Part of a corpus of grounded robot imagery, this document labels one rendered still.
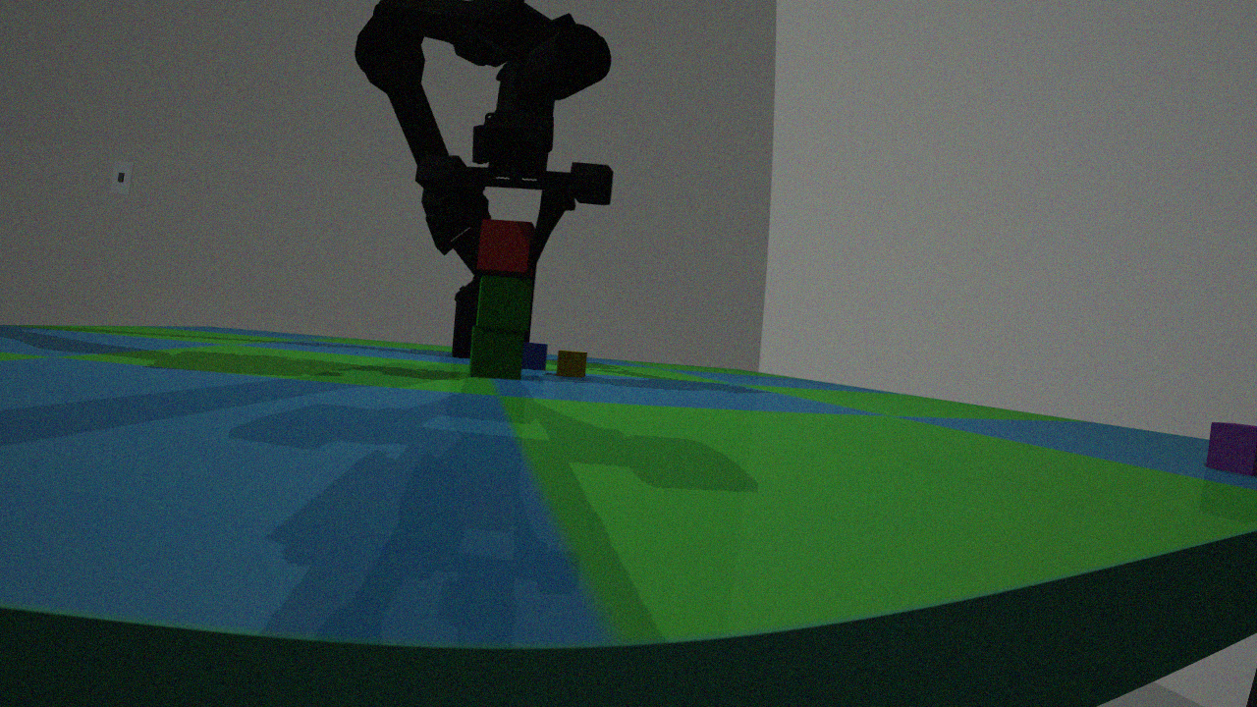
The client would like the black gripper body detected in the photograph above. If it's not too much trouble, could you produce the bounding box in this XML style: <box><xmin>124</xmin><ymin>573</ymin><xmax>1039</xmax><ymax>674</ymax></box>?
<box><xmin>415</xmin><ymin>102</ymin><xmax>613</xmax><ymax>205</ymax></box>

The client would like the red block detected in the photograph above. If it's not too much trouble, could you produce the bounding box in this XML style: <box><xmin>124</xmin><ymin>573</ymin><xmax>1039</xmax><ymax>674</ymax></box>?
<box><xmin>476</xmin><ymin>219</ymin><xmax>535</xmax><ymax>277</ymax></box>

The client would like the green block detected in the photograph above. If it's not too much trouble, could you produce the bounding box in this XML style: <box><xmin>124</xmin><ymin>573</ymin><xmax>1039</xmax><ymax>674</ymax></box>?
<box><xmin>469</xmin><ymin>326</ymin><xmax>524</xmax><ymax>380</ymax></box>
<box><xmin>476</xmin><ymin>276</ymin><xmax>533</xmax><ymax>330</ymax></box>

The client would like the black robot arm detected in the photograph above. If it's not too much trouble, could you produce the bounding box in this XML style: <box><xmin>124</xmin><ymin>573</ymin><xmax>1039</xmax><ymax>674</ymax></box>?
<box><xmin>354</xmin><ymin>0</ymin><xmax>611</xmax><ymax>279</ymax></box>

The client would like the brown block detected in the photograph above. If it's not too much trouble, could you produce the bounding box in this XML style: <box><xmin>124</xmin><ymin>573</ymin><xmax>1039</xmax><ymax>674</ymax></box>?
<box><xmin>556</xmin><ymin>351</ymin><xmax>587</xmax><ymax>377</ymax></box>

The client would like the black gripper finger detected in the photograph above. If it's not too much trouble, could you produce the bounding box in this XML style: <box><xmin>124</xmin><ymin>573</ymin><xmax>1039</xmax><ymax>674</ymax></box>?
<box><xmin>530</xmin><ymin>190</ymin><xmax>574</xmax><ymax>269</ymax></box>
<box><xmin>449</xmin><ymin>186</ymin><xmax>489</xmax><ymax>255</ymax></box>

